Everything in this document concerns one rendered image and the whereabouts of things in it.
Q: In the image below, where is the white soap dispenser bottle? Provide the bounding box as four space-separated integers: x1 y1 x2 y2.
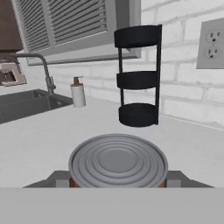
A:
70 76 87 109

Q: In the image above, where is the grey wall power socket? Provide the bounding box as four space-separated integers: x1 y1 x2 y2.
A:
196 17 224 70

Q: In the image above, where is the grey-lidded red food can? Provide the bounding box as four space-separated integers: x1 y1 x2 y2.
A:
68 133 169 188

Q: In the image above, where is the dark brown wall cupboard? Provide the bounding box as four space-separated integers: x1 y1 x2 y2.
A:
0 0 24 53

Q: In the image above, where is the black three-tier wire stand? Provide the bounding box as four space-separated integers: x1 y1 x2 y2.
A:
113 24 163 128

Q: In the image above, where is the grey louvred window shutter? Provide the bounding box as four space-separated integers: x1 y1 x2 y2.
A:
11 0 143 67

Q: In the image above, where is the beige and brown small appliance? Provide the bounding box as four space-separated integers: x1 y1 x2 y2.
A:
0 62 28 88

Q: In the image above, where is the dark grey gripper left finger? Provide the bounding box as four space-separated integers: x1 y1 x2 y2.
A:
24 170 73 188

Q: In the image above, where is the dark grey sink basin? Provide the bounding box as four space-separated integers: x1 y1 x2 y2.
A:
0 88 74 125

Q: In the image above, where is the grey sink tap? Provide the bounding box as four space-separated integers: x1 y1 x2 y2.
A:
0 52 57 95

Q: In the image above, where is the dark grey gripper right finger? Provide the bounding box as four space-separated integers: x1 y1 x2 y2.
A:
164 170 214 188

